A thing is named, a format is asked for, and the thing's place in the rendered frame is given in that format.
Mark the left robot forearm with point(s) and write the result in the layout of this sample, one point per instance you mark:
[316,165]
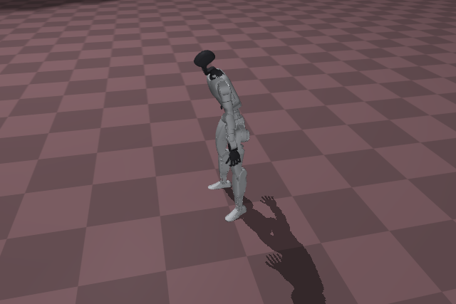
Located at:
[230,126]

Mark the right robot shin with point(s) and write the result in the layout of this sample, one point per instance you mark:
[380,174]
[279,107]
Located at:
[223,170]

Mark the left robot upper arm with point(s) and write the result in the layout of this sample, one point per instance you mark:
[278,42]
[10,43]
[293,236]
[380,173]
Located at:
[224,91]

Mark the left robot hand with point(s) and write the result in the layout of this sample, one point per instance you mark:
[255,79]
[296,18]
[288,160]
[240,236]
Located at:
[233,156]

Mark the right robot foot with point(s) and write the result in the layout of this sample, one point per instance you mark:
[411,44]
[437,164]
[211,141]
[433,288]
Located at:
[218,185]

